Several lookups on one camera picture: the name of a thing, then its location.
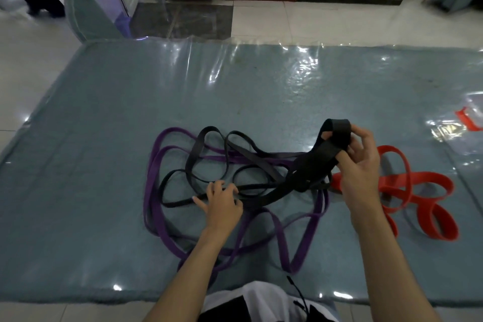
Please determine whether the person's left hand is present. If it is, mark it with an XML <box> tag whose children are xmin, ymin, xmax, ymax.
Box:
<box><xmin>192</xmin><ymin>180</ymin><xmax>244</xmax><ymax>236</ymax></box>

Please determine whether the person's right hand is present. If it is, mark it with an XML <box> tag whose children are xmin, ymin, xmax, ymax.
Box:
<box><xmin>320</xmin><ymin>126</ymin><xmax>382</xmax><ymax>217</ymax></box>

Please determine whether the wide black resistance band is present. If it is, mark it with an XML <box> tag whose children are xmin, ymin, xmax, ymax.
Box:
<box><xmin>162</xmin><ymin>118</ymin><xmax>353</xmax><ymax>210</ymax></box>

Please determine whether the person's right forearm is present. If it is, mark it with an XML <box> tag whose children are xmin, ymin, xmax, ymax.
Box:
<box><xmin>349</xmin><ymin>201</ymin><xmax>448</xmax><ymax>322</ymax></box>

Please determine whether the person's left forearm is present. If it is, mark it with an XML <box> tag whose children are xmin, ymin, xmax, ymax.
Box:
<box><xmin>143</xmin><ymin>228</ymin><xmax>228</xmax><ymax>322</ymax></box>

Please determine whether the purple resistance band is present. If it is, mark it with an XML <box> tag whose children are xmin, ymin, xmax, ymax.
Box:
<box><xmin>143</xmin><ymin>127</ymin><xmax>330</xmax><ymax>274</ymax></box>

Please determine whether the narrow black resistance band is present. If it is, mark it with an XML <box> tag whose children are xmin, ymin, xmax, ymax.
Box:
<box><xmin>158</xmin><ymin>126</ymin><xmax>302</xmax><ymax>198</ymax></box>

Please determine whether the white shirt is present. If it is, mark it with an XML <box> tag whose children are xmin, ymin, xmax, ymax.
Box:
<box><xmin>199</xmin><ymin>282</ymin><xmax>337</xmax><ymax>322</ymax></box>

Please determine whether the blue-grey table cover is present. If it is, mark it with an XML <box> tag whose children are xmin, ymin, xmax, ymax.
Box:
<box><xmin>0</xmin><ymin>36</ymin><xmax>483</xmax><ymax>308</ymax></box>

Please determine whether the red resistance band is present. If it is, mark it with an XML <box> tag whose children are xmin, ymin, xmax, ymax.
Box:
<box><xmin>330</xmin><ymin>145</ymin><xmax>460</xmax><ymax>241</ymax></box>

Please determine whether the clear plastic bag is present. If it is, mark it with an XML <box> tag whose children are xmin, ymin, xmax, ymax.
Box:
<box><xmin>423</xmin><ymin>91</ymin><xmax>483</xmax><ymax>157</ymax></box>

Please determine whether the red band piece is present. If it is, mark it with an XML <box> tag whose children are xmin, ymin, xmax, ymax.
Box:
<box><xmin>454</xmin><ymin>106</ymin><xmax>483</xmax><ymax>132</ymax></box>

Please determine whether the black cable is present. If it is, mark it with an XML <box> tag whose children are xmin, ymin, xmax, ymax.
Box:
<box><xmin>286</xmin><ymin>275</ymin><xmax>311</xmax><ymax>322</ymax></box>

